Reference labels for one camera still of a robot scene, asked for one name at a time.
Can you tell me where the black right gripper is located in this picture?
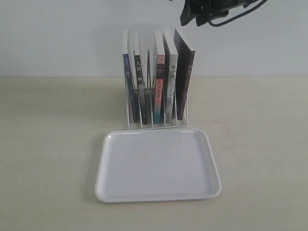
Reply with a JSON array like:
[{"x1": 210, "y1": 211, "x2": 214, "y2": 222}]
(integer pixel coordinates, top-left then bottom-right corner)
[{"x1": 180, "y1": 0, "x2": 250, "y2": 26}]

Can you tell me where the dark brown spine book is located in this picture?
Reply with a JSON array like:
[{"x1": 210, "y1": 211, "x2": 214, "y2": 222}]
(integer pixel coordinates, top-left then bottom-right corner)
[{"x1": 174, "y1": 28, "x2": 195, "y2": 120}]

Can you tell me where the red teal spine book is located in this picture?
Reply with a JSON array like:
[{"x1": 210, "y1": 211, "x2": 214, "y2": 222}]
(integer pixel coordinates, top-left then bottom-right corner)
[{"x1": 154, "y1": 30, "x2": 166, "y2": 124}]

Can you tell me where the blue spine book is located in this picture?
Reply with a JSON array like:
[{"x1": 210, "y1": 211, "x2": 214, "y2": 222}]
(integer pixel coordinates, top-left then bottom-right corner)
[{"x1": 122, "y1": 29, "x2": 139, "y2": 123}]

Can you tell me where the light grey spine book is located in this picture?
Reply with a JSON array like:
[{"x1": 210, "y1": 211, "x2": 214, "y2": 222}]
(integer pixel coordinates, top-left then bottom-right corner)
[{"x1": 163, "y1": 29, "x2": 178, "y2": 124}]

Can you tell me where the black grey spine book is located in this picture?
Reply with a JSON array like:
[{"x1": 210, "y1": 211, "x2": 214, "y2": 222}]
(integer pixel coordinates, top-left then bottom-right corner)
[{"x1": 133, "y1": 31, "x2": 147, "y2": 125}]

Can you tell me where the white plastic tray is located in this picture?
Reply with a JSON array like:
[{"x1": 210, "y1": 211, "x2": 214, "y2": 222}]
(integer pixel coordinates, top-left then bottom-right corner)
[{"x1": 94, "y1": 128, "x2": 222, "y2": 203}]

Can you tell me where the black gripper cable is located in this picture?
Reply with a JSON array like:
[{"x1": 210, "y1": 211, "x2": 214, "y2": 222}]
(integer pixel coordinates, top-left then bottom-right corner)
[{"x1": 208, "y1": 0, "x2": 268, "y2": 27}]

